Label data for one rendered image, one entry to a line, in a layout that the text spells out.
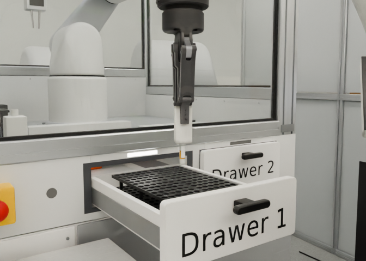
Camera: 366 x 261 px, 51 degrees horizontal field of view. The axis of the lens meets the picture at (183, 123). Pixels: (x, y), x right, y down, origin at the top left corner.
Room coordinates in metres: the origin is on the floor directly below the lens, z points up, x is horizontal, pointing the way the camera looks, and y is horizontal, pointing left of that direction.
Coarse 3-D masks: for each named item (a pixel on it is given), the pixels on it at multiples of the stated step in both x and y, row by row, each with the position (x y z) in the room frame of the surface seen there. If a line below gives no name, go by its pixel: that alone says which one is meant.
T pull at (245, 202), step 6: (246, 198) 0.63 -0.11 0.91; (234, 204) 0.62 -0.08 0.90; (240, 204) 0.59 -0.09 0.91; (246, 204) 0.59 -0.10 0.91; (252, 204) 0.60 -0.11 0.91; (258, 204) 0.60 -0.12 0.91; (264, 204) 0.61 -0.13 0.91; (234, 210) 0.58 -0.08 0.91; (240, 210) 0.58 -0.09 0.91; (246, 210) 0.59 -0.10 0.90; (252, 210) 0.60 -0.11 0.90
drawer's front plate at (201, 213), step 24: (216, 192) 0.60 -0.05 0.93; (240, 192) 0.63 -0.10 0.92; (264, 192) 0.66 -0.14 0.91; (288, 192) 0.70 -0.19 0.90; (168, 216) 0.55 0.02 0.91; (192, 216) 0.57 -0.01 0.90; (216, 216) 0.60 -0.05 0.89; (240, 216) 0.63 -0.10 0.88; (264, 216) 0.66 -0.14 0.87; (288, 216) 0.70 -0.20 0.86; (168, 240) 0.55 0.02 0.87; (192, 240) 0.57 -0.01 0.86; (216, 240) 0.60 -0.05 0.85; (240, 240) 0.63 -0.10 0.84; (264, 240) 0.66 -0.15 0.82
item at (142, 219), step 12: (144, 168) 0.94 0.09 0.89; (192, 168) 0.94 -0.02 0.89; (96, 180) 0.82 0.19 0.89; (108, 180) 0.87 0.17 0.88; (228, 180) 0.82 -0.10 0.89; (96, 192) 0.81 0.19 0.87; (108, 192) 0.76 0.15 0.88; (120, 192) 0.72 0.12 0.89; (96, 204) 0.81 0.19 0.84; (108, 204) 0.76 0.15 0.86; (120, 204) 0.71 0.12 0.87; (132, 204) 0.68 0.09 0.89; (144, 204) 0.65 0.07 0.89; (120, 216) 0.71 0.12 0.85; (132, 216) 0.67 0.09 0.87; (144, 216) 0.64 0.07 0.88; (156, 216) 0.61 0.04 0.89; (132, 228) 0.67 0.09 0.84; (144, 228) 0.63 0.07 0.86; (156, 228) 0.60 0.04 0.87; (156, 240) 0.60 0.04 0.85
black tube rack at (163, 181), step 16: (112, 176) 0.84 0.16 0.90; (128, 176) 0.84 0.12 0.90; (144, 176) 0.83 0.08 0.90; (160, 176) 0.83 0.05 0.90; (176, 176) 0.83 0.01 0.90; (192, 176) 0.83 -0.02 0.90; (208, 176) 0.83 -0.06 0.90; (128, 192) 0.80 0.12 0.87; (144, 192) 0.72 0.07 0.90; (160, 192) 0.70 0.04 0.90; (176, 192) 0.70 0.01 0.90
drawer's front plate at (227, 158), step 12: (252, 144) 1.10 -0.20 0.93; (264, 144) 1.11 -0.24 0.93; (276, 144) 1.14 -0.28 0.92; (204, 156) 0.99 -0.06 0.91; (216, 156) 1.01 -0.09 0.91; (228, 156) 1.04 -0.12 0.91; (240, 156) 1.06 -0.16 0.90; (264, 156) 1.11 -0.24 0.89; (276, 156) 1.14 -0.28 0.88; (204, 168) 0.99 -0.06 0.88; (216, 168) 1.01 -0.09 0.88; (228, 168) 1.04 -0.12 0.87; (240, 168) 1.06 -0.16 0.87; (252, 168) 1.09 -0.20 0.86; (264, 168) 1.11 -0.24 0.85; (276, 168) 1.14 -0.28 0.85; (240, 180) 1.06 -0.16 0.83; (252, 180) 1.09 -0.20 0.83
